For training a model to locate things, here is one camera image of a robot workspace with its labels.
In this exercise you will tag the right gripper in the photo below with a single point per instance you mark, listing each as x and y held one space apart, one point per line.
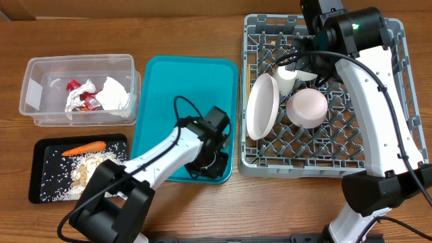
305 63

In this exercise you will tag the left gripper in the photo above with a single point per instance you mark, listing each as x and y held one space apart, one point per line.
217 171

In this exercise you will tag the white bowl with food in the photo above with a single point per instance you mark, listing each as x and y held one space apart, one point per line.
305 76

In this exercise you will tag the white paper cup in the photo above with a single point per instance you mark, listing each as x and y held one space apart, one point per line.
285 80

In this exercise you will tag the pink bowl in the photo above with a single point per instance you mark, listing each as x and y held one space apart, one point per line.
307 108

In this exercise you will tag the pink plate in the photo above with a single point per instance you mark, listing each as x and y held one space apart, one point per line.
262 107

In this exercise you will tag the teal plastic tray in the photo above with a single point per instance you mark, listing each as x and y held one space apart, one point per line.
178 87

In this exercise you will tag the orange carrot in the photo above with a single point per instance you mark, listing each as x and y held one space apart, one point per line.
87 148

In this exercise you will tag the red snack wrapper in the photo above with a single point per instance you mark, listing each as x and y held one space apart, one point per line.
86 101

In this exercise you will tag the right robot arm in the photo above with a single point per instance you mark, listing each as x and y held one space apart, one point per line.
355 46

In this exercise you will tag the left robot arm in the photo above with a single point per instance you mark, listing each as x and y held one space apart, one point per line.
117 198

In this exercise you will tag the grey dishwasher rack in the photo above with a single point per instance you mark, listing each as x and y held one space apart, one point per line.
331 150

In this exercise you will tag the wooden chopstick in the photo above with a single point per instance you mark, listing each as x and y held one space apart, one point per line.
248 80

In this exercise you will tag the clear plastic bin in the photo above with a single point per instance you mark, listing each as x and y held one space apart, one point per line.
44 89

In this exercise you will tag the spilled rice and nuts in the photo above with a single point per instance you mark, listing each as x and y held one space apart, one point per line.
65 178

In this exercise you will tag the black plastic tray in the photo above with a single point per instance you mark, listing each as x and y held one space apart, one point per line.
39 150

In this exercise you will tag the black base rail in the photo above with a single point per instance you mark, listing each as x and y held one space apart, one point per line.
294 238

